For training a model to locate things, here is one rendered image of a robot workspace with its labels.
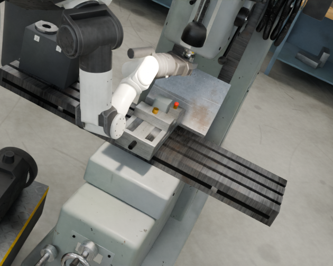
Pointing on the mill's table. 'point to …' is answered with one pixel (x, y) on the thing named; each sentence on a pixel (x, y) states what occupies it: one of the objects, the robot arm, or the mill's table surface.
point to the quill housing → (213, 28)
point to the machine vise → (148, 132)
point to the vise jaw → (163, 124)
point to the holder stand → (47, 56)
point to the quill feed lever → (241, 18)
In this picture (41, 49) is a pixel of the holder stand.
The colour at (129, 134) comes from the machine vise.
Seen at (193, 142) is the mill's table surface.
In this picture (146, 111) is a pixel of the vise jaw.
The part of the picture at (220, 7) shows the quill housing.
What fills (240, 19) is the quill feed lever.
